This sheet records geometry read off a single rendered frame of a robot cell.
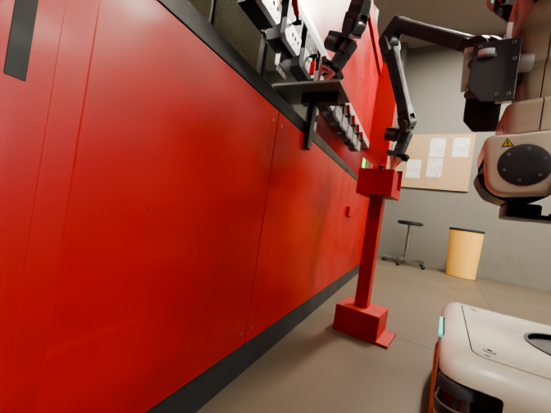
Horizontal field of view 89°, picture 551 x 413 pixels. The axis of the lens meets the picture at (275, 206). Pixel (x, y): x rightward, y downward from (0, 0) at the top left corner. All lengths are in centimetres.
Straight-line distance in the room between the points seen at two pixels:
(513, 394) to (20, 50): 86
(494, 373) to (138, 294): 69
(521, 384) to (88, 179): 82
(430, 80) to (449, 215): 221
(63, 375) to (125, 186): 28
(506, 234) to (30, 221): 501
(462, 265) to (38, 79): 434
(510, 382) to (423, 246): 431
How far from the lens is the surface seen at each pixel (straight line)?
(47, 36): 35
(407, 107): 151
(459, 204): 502
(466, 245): 437
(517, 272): 509
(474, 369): 76
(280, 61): 126
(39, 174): 34
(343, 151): 335
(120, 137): 49
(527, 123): 96
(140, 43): 54
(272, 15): 116
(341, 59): 120
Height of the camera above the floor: 52
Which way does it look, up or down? 1 degrees up
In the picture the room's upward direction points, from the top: 9 degrees clockwise
